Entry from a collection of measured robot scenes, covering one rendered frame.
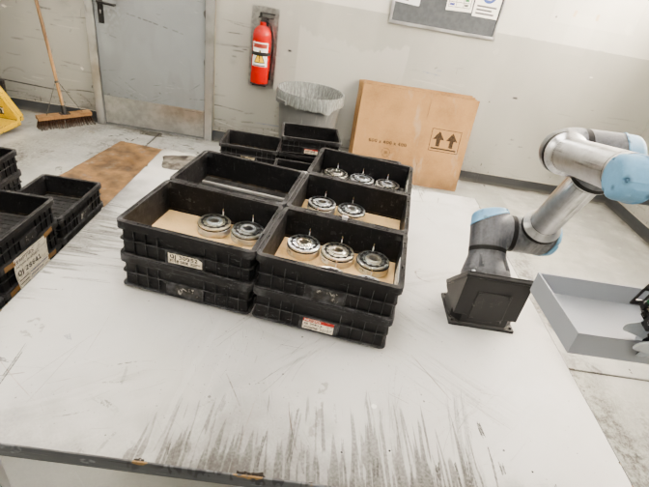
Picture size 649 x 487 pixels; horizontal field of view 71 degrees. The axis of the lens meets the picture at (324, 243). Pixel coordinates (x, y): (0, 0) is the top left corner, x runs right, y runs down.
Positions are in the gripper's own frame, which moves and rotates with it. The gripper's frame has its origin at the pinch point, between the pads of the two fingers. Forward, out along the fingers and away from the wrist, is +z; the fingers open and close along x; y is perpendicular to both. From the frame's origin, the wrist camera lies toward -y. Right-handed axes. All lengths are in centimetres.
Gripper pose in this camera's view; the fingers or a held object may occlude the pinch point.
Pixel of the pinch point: (643, 349)
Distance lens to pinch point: 105.2
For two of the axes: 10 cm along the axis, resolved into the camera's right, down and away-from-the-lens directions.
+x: -0.2, 7.2, -7.0
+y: -9.9, -1.2, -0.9
